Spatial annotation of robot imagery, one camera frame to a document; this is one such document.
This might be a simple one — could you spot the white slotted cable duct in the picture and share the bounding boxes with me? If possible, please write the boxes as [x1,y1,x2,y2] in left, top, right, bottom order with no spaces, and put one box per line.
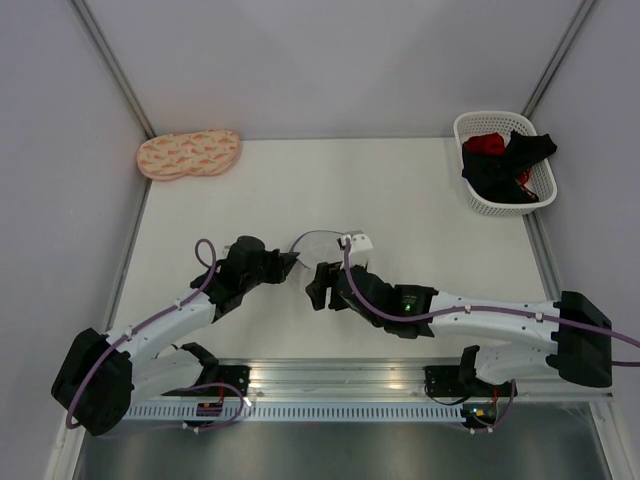
[124,401,465,423]

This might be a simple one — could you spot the black underwear garment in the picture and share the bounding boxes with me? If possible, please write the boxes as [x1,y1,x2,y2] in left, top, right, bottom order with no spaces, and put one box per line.
[462,130,557,204]

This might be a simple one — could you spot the white plastic basket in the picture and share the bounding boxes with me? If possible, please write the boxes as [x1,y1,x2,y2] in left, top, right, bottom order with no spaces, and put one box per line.
[453,111,558,217]

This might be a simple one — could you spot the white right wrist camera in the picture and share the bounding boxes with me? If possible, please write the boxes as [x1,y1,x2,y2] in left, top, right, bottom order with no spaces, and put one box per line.
[337,230,373,253]

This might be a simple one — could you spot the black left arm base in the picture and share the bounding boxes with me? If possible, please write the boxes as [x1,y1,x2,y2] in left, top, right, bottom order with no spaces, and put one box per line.
[164,365,251,398]

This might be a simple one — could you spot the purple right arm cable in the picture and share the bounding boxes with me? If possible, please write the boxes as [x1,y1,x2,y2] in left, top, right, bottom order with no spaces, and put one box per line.
[341,244,640,351]

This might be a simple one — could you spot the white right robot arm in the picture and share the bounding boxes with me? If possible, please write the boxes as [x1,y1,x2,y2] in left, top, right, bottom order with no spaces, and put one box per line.
[305,262,612,395]

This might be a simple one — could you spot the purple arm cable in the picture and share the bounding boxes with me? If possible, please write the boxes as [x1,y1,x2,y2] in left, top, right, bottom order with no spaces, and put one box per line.
[341,244,640,351]
[64,238,219,431]

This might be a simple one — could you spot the round white mesh laundry bag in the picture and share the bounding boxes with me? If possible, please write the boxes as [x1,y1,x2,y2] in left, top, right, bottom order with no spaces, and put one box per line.
[289,229,373,269]

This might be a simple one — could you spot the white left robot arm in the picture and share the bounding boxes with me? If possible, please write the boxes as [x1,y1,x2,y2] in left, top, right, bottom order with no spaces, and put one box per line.
[51,236,298,436]

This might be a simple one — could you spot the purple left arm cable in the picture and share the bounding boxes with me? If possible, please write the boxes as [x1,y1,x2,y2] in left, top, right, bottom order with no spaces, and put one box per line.
[64,238,219,431]

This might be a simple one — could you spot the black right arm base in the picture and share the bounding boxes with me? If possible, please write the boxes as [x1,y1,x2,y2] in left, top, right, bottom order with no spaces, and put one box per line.
[423,365,470,400]

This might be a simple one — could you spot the pink patterned bra case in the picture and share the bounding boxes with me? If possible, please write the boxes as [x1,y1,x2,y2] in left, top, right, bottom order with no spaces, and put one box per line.
[136,129,242,181]

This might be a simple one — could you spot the aluminium mounting rail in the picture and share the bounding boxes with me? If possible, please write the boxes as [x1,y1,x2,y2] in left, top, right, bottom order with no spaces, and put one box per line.
[132,354,613,404]

